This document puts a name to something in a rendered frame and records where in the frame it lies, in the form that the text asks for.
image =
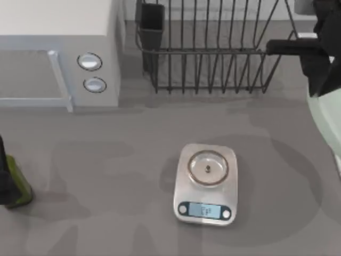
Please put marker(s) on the green bottle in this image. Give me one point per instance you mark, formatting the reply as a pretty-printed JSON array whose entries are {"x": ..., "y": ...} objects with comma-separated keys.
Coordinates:
[{"x": 22, "y": 186}]

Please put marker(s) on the small round microwave knob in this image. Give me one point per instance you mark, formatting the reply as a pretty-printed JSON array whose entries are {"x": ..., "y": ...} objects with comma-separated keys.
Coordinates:
[{"x": 95, "y": 84}]

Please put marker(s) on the large round microwave knob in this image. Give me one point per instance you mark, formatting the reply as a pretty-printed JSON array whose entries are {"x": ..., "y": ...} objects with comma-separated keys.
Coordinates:
[{"x": 89, "y": 61}]

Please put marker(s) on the pale grey rounded box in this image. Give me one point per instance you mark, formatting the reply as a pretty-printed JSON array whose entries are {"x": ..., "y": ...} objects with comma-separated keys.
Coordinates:
[{"x": 307, "y": 35}]

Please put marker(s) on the black cutlery holder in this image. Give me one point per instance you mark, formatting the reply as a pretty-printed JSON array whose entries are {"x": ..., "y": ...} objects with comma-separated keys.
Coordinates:
[{"x": 150, "y": 24}]

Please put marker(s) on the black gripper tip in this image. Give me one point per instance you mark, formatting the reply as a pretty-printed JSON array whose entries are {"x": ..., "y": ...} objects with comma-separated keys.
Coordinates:
[{"x": 3, "y": 176}]

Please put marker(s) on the microwave oven door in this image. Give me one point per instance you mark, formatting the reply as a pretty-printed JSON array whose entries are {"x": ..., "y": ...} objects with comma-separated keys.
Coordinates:
[{"x": 60, "y": 77}]

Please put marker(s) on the pale microwave oven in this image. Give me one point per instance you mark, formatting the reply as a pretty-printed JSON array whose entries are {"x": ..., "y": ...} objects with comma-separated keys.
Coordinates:
[{"x": 108, "y": 24}]

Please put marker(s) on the silver kitchen scale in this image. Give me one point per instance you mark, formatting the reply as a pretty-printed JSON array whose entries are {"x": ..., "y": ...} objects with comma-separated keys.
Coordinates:
[{"x": 186, "y": 194}]

